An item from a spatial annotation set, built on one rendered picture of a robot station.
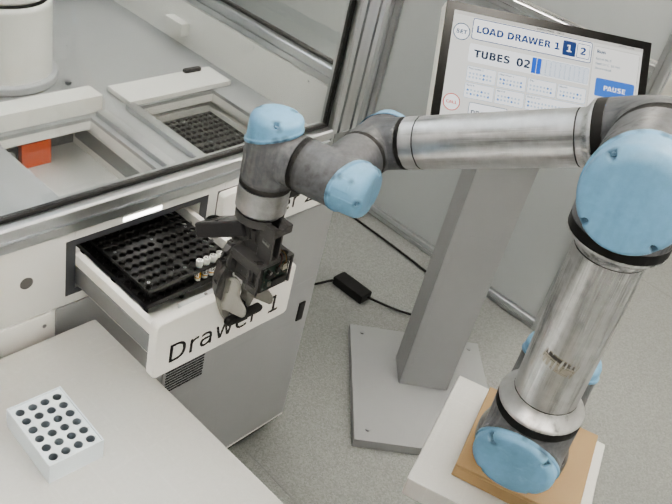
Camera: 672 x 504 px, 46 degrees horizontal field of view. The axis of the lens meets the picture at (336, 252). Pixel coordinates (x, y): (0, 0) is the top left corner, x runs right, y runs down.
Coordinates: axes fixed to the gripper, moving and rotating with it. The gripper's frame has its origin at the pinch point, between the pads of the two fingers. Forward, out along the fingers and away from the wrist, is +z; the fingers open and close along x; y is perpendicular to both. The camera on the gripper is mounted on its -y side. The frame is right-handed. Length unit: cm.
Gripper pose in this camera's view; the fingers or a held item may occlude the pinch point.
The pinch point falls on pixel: (232, 306)
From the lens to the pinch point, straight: 126.5
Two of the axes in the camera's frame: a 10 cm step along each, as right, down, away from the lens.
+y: 7.2, 5.2, -4.7
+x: 6.7, -3.1, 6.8
